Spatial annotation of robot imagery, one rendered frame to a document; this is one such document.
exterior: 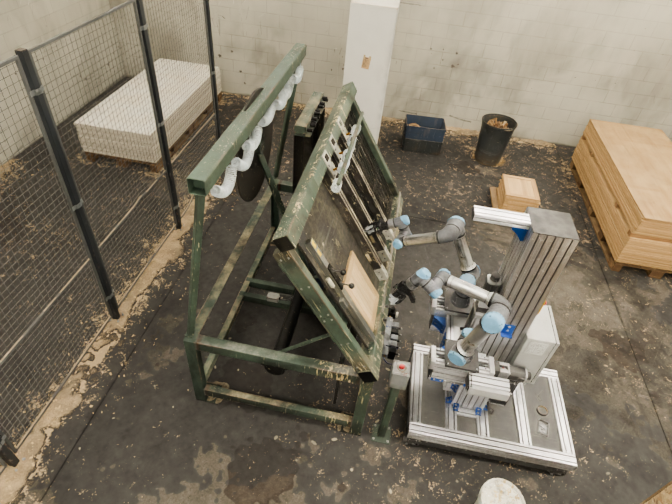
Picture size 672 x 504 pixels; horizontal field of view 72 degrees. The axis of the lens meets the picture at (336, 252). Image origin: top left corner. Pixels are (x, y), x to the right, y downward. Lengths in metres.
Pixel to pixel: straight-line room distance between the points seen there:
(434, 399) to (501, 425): 0.54
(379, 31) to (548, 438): 4.89
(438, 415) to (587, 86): 6.00
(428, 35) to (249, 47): 2.89
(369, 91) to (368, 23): 0.86
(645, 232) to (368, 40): 3.96
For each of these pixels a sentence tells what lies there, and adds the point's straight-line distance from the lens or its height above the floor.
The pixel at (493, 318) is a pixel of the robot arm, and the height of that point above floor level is 1.66.
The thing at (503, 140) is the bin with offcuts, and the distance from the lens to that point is 7.36.
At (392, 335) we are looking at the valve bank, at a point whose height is 0.76.
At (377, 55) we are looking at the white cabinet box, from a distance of 6.54.
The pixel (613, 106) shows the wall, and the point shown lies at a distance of 8.75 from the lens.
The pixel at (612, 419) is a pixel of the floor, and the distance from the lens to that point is 4.88.
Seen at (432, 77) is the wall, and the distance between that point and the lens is 8.09.
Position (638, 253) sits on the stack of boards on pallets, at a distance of 6.27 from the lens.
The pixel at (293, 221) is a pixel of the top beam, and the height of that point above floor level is 1.94.
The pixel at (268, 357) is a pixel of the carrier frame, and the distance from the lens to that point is 3.36.
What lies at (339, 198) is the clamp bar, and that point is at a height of 1.62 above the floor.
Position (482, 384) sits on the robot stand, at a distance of 3.29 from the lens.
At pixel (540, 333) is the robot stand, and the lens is 3.36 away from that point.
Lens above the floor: 3.54
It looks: 42 degrees down
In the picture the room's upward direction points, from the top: 6 degrees clockwise
